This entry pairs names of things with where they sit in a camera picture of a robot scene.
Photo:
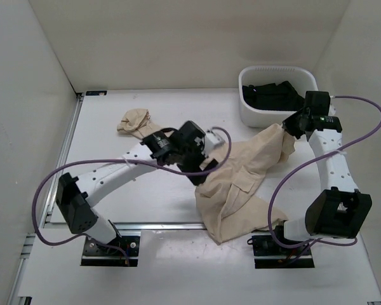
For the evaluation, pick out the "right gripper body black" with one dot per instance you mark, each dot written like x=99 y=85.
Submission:
x=305 y=114

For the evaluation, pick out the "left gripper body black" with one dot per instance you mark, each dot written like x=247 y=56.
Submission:
x=190 y=157

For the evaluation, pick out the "beige trousers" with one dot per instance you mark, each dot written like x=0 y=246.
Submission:
x=226 y=201

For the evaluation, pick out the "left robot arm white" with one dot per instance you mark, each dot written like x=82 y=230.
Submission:
x=77 y=196

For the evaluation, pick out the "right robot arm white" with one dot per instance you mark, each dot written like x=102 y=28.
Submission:
x=340 y=209

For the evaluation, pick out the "black trousers in basket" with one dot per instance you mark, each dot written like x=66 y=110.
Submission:
x=273 y=97

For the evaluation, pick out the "white plastic basket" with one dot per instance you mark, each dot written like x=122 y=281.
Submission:
x=301 y=79

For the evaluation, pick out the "dark corner sticker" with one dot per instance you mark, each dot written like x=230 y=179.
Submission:
x=96 y=93

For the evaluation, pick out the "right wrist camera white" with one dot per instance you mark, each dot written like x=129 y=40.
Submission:
x=332 y=110

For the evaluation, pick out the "aluminium front rail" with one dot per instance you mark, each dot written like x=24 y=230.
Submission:
x=124 y=228

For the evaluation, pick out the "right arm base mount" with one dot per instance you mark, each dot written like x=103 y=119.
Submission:
x=269 y=255

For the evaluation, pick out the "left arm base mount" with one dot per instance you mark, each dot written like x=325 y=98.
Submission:
x=95 y=255

